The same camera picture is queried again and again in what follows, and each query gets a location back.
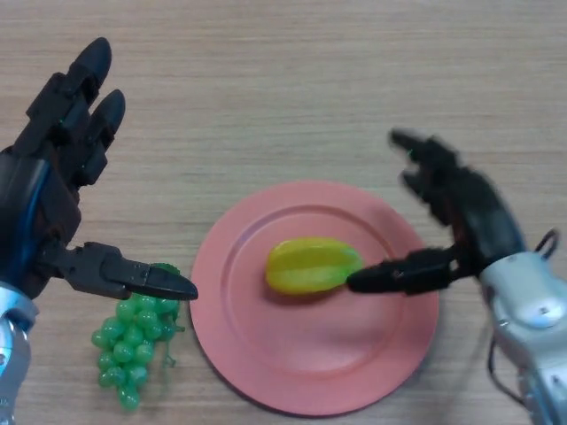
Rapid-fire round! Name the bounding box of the yellow starfruit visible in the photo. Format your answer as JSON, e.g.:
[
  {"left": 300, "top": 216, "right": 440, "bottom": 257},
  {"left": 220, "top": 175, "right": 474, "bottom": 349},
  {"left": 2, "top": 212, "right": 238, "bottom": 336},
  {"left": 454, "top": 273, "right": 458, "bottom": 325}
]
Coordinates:
[{"left": 264, "top": 236, "right": 365, "bottom": 297}]

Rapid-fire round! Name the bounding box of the green grape bunch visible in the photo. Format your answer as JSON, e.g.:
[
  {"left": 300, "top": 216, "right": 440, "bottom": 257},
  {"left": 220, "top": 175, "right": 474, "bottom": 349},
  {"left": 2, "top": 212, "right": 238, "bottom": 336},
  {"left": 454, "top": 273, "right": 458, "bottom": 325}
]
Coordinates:
[{"left": 90, "top": 263, "right": 186, "bottom": 413}]

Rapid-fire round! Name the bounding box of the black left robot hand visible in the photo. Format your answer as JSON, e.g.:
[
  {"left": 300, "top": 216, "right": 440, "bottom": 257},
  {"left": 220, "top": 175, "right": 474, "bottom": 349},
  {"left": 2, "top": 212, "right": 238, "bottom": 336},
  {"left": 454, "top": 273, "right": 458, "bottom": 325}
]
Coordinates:
[{"left": 0, "top": 36, "right": 199, "bottom": 303}]

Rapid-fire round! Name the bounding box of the pink round plate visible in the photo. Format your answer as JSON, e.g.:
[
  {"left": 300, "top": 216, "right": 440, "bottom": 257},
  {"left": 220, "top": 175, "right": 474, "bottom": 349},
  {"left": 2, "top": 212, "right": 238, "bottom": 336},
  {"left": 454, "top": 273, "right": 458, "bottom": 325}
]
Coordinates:
[{"left": 190, "top": 179, "right": 439, "bottom": 417}]

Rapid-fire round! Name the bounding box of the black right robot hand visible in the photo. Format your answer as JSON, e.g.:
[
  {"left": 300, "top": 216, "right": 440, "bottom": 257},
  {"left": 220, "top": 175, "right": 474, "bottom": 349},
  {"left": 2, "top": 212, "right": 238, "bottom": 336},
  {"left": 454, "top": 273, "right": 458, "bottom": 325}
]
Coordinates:
[{"left": 346, "top": 127, "right": 531, "bottom": 297}]

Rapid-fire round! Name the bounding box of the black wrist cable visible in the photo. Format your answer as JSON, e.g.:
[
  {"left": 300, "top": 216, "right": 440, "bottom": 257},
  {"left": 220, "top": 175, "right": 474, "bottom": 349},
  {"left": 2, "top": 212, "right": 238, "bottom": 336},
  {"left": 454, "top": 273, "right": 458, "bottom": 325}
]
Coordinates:
[{"left": 488, "top": 228, "right": 560, "bottom": 406}]

